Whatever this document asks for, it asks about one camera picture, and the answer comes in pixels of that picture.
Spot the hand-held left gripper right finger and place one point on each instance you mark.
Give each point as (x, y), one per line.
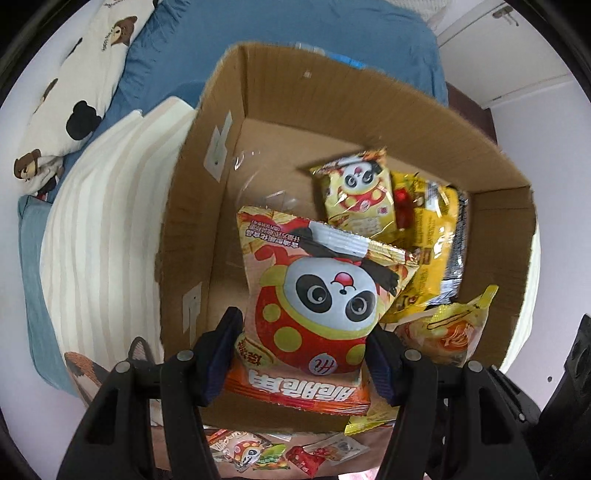
(382, 369)

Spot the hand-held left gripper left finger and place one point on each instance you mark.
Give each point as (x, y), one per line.
(222, 360)

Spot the large panda snack packet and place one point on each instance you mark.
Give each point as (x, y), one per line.
(318, 295)

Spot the cardboard box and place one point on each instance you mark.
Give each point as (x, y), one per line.
(277, 92)

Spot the small yellow packet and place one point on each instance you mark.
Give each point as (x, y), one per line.
(367, 422)

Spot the orange noodle print packet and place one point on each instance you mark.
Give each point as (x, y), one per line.
(443, 332)

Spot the small white packet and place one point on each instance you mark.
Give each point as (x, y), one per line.
(344, 446)

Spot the small snack packets on bed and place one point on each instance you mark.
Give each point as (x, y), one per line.
(238, 450)

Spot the yellow snack packet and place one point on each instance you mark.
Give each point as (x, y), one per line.
(422, 281)
(429, 217)

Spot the small green packet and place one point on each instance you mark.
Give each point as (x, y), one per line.
(272, 457)

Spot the small red packet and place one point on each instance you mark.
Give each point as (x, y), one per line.
(305, 461)

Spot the black and silver snack packet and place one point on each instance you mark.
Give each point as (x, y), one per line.
(457, 249)

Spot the red wrapped candy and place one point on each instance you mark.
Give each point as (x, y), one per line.
(402, 207)

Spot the cream striped blanket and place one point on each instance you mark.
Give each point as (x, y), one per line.
(111, 230)

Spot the small panda snack packet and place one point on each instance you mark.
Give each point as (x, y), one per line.
(356, 194)

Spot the clear plastic film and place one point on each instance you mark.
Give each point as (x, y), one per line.
(263, 180)

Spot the light blue cloth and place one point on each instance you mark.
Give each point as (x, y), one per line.
(39, 277)

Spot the bear print pillow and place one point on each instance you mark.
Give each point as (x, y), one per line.
(87, 78)

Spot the blue bed sheet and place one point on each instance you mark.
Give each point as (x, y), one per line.
(194, 41)

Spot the white door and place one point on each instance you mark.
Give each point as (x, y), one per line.
(498, 50)

